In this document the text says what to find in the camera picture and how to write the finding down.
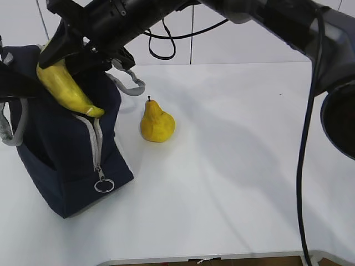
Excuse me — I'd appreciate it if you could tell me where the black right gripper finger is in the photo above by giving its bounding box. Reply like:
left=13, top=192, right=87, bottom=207
left=1, top=59, right=44, bottom=100

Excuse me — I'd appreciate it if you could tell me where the yellow banana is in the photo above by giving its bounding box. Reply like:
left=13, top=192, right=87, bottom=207
left=36, top=59, right=105, bottom=118

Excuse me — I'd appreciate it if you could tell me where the yellow pear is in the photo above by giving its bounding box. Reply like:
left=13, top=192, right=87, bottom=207
left=139, top=95, right=176, bottom=143

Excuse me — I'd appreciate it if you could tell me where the navy blue lunch bag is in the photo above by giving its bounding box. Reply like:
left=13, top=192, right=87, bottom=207
left=1, top=45, right=134, bottom=218

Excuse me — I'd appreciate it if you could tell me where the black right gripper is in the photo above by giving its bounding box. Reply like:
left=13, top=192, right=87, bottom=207
left=38, top=1, right=195, bottom=75

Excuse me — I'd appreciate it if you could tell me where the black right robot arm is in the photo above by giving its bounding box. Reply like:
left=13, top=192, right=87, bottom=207
left=39, top=1, right=354, bottom=158

